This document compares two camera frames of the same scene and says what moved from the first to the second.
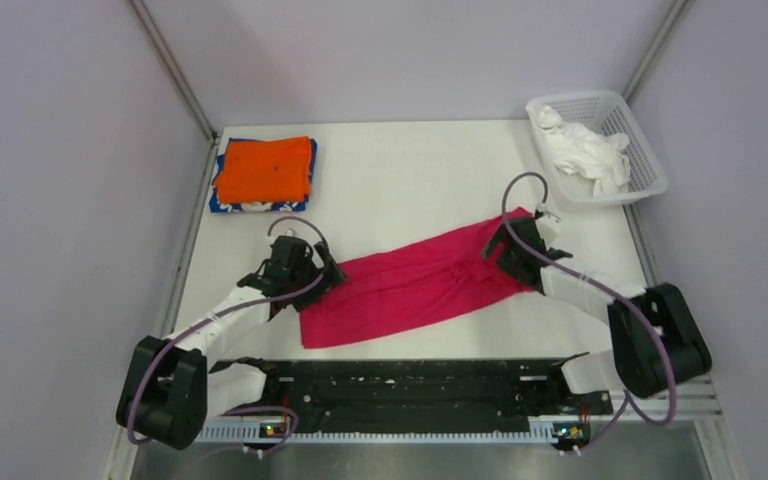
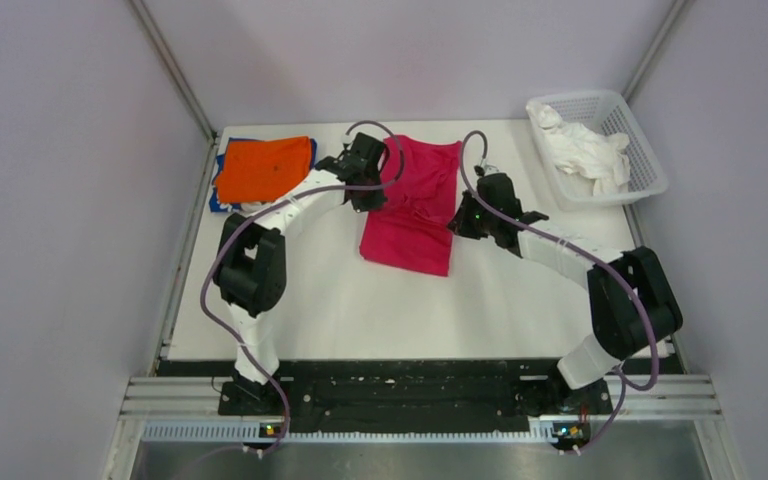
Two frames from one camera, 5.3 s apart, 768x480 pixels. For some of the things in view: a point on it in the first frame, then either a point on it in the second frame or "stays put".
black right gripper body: x=507 y=260 → x=473 y=222
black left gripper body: x=329 y=280 → x=369 y=199
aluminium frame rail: x=693 y=400 stays put
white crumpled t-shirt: x=580 y=150 stays put
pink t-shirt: x=410 y=288 → x=414 y=228
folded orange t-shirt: x=266 y=171 stays put
